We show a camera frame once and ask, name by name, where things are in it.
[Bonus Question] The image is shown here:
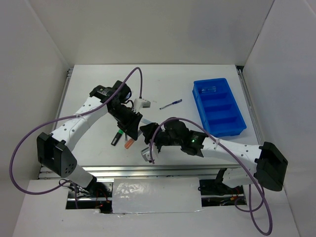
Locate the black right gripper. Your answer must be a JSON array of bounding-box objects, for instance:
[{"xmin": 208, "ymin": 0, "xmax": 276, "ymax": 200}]
[{"xmin": 139, "ymin": 122, "xmax": 182, "ymax": 152}]

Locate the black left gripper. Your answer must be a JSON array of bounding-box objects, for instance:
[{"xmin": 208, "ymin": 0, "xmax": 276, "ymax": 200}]
[{"xmin": 109, "ymin": 104, "xmax": 143, "ymax": 141}]

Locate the green-capped black highlighter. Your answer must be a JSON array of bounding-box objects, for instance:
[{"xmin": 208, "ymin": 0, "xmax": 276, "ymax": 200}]
[{"xmin": 111, "ymin": 129, "xmax": 123, "ymax": 146}]

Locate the blue grip ballpoint pen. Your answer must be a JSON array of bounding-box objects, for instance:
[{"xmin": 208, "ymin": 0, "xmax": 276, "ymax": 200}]
[{"xmin": 159, "ymin": 99, "xmax": 182, "ymax": 110}]

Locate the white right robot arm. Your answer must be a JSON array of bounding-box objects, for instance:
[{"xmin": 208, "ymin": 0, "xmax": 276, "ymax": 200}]
[{"xmin": 140, "ymin": 118, "xmax": 288, "ymax": 194}]

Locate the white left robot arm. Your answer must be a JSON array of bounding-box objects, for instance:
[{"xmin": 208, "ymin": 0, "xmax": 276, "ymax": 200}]
[{"xmin": 37, "ymin": 80, "xmax": 150, "ymax": 197}]

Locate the white foil-edged panel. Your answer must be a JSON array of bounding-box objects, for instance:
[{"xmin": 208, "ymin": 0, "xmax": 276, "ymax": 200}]
[{"xmin": 112, "ymin": 177, "xmax": 202, "ymax": 214}]

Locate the blue compartment tray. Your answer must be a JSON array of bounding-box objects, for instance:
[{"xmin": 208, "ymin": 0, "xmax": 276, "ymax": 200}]
[{"xmin": 192, "ymin": 78, "xmax": 247, "ymax": 137}]

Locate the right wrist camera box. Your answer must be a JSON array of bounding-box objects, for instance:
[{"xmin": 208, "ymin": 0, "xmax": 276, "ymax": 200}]
[{"xmin": 141, "ymin": 147, "xmax": 155, "ymax": 163}]

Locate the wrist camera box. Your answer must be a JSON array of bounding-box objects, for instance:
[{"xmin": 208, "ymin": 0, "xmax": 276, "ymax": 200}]
[
  {"xmin": 141, "ymin": 147, "xmax": 155, "ymax": 163},
  {"xmin": 133, "ymin": 98, "xmax": 151, "ymax": 112}
]

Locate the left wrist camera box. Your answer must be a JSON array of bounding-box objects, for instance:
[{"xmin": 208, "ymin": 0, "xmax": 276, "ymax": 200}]
[{"xmin": 133, "ymin": 98, "xmax": 151, "ymax": 112}]

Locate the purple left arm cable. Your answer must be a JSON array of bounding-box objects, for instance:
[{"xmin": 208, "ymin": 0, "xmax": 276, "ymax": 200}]
[{"xmin": 9, "ymin": 67, "xmax": 144, "ymax": 196}]

